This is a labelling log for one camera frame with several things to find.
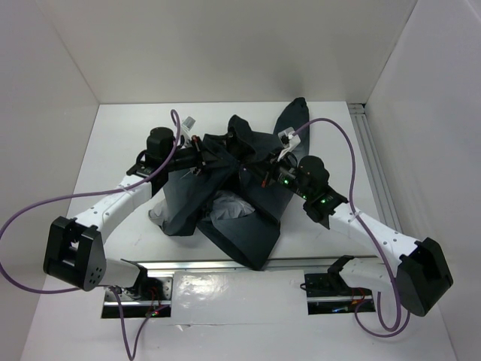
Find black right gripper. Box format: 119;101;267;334
244;147;311;200

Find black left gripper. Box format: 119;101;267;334
163;136;228;177

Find dark navy jacket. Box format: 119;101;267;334
148;97;310;271

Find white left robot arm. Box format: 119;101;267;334
43;127;207;300

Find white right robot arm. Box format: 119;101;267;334
247;156;453;317

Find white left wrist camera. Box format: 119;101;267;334
177;117;195;143

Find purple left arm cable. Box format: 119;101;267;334
0;109;181;361

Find aluminium side rail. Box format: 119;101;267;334
347;103;402;231

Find aluminium front rail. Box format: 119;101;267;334
119;256;377;272

